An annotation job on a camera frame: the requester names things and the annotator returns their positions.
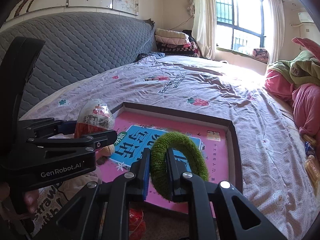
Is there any pink strawberry print bedsheet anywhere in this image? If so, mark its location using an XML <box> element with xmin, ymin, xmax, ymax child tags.
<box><xmin>23</xmin><ymin>56</ymin><xmax>319</xmax><ymax>239</ymax></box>

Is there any window with black frame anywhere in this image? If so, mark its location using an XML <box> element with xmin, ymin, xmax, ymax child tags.
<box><xmin>215</xmin><ymin>0</ymin><xmax>265</xmax><ymax>55</ymax></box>

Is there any green blanket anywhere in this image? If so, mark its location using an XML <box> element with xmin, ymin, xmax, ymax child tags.
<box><xmin>267</xmin><ymin>50</ymin><xmax>320</xmax><ymax>88</ymax></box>

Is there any red toy egg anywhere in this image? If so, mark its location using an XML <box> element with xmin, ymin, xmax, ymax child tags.
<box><xmin>74</xmin><ymin>99</ymin><xmax>115</xmax><ymax>138</ymax></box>

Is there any blue and white toy egg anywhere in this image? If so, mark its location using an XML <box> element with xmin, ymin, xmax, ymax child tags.
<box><xmin>129</xmin><ymin>208</ymin><xmax>146</xmax><ymax>240</ymax></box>

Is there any grey quilted headboard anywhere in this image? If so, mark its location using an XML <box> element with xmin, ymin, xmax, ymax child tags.
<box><xmin>1</xmin><ymin>11</ymin><xmax>156</xmax><ymax>117</ymax></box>

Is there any stack of folded blankets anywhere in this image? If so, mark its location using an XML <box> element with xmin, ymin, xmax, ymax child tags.
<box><xmin>155</xmin><ymin>28</ymin><xmax>202</xmax><ymax>57</ymax></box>

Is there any person's left hand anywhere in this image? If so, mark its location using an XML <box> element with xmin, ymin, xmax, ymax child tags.
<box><xmin>1</xmin><ymin>183</ymin><xmax>40</xmax><ymax>215</ymax></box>

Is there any beige mesh drawstring pouch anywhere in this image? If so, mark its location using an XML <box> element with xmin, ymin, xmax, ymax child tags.
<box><xmin>60</xmin><ymin>166</ymin><xmax>103</xmax><ymax>201</ymax></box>

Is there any pink quilted cushion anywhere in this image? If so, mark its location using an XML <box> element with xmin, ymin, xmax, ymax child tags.
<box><xmin>292</xmin><ymin>37</ymin><xmax>320</xmax><ymax>61</ymax></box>

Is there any patterned cushion on windowsill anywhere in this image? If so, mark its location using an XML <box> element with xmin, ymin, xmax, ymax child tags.
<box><xmin>252</xmin><ymin>48</ymin><xmax>269</xmax><ymax>63</ymax></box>

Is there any dark cardboard box tray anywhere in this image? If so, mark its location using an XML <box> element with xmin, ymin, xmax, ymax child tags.
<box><xmin>100</xmin><ymin>102</ymin><xmax>243</xmax><ymax>191</ymax></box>

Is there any cream left curtain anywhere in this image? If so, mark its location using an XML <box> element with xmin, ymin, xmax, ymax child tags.
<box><xmin>187</xmin><ymin>0</ymin><xmax>217</xmax><ymax>60</ymax></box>

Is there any pink crumpled duvet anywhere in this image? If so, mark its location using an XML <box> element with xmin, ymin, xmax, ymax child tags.
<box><xmin>264</xmin><ymin>69</ymin><xmax>320</xmax><ymax>160</ymax></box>

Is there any green fuzzy ring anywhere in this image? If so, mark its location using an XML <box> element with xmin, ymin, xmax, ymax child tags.
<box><xmin>149</xmin><ymin>131</ymin><xmax>209</xmax><ymax>201</ymax></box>

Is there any cream right curtain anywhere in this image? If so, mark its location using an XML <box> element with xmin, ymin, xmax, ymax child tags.
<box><xmin>268</xmin><ymin>0</ymin><xmax>285</xmax><ymax>64</ymax></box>

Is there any walnut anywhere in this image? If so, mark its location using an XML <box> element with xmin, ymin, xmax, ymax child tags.
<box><xmin>99</xmin><ymin>144</ymin><xmax>115</xmax><ymax>157</ymax></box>

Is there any yellow snack packet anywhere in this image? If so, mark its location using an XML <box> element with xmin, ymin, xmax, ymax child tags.
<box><xmin>304</xmin><ymin>155</ymin><xmax>319</xmax><ymax>194</ymax></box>

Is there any small blue candy wrapper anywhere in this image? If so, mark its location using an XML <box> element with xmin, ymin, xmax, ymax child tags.
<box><xmin>305</xmin><ymin>141</ymin><xmax>316</xmax><ymax>157</ymax></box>

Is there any cream curtain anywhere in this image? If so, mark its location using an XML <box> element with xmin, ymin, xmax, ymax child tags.
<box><xmin>268</xmin><ymin>0</ymin><xmax>285</xmax><ymax>64</ymax></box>
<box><xmin>187</xmin><ymin>0</ymin><xmax>217</xmax><ymax>60</ymax></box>

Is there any dark cloth near headboard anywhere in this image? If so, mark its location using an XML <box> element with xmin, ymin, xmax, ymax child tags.
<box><xmin>136</xmin><ymin>51</ymin><xmax>165</xmax><ymax>62</ymax></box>

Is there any white air conditioner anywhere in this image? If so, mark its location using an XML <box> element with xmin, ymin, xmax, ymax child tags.
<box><xmin>298</xmin><ymin>12</ymin><xmax>314</xmax><ymax>23</ymax></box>

